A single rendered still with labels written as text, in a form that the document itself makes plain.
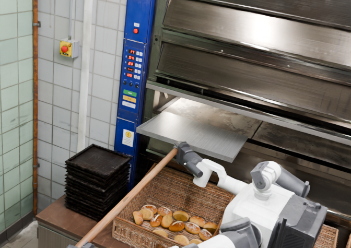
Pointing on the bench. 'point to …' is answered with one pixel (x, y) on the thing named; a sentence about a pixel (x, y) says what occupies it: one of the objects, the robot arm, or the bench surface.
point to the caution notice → (128, 138)
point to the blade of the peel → (194, 135)
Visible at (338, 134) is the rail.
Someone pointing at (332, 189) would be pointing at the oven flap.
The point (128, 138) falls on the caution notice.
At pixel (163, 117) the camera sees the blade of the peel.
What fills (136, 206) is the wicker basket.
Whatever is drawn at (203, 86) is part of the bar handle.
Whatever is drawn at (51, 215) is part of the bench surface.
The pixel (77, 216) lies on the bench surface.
